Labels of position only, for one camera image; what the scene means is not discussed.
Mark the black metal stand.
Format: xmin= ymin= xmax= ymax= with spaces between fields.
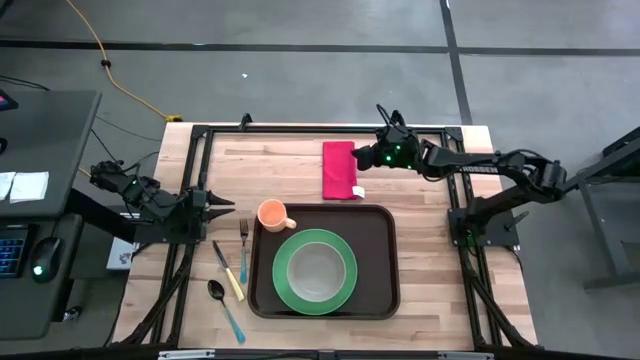
xmin=552 ymin=127 xmax=640 ymax=292

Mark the knife with yellow handle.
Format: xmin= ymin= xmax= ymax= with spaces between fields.
xmin=211 ymin=239 xmax=247 ymax=303

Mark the backlit keyboard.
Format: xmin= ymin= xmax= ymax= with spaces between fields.
xmin=0 ymin=224 xmax=30 ymax=280

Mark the pink screen device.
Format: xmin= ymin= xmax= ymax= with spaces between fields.
xmin=0 ymin=88 xmax=20 ymax=113

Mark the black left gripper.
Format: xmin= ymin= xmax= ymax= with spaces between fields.
xmin=187 ymin=188 xmax=236 ymax=228

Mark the pale grey bowl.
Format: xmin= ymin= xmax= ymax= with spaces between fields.
xmin=286 ymin=241 xmax=348 ymax=303

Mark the red cloth napkin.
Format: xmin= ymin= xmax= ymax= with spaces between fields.
xmin=321 ymin=140 xmax=367 ymax=202

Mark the black floor cable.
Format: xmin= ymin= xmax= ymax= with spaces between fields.
xmin=0 ymin=73 xmax=51 ymax=93
xmin=93 ymin=114 xmax=163 ymax=144
xmin=89 ymin=128 xmax=161 ymax=175

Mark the white printed box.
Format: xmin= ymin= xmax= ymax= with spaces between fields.
xmin=105 ymin=236 xmax=140 ymax=272

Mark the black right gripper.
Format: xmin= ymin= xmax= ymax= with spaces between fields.
xmin=352 ymin=123 xmax=423 ymax=173

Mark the brown plastic tray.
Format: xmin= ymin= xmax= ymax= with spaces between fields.
xmin=247 ymin=203 xmax=402 ymax=321

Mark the black computer mouse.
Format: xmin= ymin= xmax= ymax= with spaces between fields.
xmin=30 ymin=236 xmax=63 ymax=284

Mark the fork with teal handle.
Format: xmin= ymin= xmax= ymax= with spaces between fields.
xmin=238 ymin=217 xmax=251 ymax=286

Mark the spoon with teal handle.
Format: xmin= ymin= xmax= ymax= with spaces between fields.
xmin=206 ymin=278 xmax=248 ymax=345

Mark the grey desk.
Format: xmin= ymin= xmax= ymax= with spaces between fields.
xmin=0 ymin=89 xmax=103 ymax=342

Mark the beige mug orange inside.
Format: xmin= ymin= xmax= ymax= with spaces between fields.
xmin=256 ymin=198 xmax=298 ymax=234

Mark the green plate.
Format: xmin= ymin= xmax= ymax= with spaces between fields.
xmin=271 ymin=228 xmax=359 ymax=317

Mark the white paper sheet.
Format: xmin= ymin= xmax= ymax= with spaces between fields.
xmin=0 ymin=171 xmax=16 ymax=202
xmin=9 ymin=170 xmax=51 ymax=205

